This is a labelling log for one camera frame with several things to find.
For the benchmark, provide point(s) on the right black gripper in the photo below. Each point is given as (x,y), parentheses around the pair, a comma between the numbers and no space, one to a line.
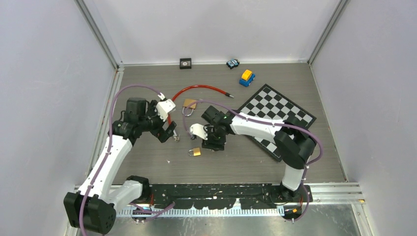
(210,144)

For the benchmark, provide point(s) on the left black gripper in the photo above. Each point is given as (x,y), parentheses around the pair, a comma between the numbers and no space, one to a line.
(168,132)

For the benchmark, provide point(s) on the red cable lock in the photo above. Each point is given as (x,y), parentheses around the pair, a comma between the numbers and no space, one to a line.
(197,92)

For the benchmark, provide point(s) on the small brass padlock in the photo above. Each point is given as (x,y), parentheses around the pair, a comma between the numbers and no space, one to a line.
(194,152)

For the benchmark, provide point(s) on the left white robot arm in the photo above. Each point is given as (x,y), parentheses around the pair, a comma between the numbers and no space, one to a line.
(93,207)

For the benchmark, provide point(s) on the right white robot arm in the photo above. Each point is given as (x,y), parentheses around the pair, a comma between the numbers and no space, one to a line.
(295,143)

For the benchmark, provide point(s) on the large brass padlock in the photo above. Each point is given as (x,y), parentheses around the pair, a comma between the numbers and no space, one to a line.
(189,107)

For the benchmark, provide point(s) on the black white chessboard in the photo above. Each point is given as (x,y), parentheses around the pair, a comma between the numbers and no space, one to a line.
(269,103)

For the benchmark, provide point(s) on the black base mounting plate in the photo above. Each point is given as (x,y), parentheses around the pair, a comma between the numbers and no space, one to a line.
(223,196)

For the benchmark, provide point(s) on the yellow blue toy car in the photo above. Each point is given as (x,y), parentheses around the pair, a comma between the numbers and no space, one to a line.
(247,77)

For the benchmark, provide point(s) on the black square box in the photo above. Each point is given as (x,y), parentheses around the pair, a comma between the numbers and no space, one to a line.
(185,63)

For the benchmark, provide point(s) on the small blue toy car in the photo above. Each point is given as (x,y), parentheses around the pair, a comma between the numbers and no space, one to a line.
(233,63)

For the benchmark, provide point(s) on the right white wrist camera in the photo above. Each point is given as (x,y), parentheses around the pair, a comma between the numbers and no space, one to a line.
(198,130)

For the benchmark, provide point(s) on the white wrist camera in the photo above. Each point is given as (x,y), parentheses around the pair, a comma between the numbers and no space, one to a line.
(198,130)
(164,108)

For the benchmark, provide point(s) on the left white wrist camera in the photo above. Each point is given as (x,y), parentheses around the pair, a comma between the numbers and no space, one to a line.
(164,108)

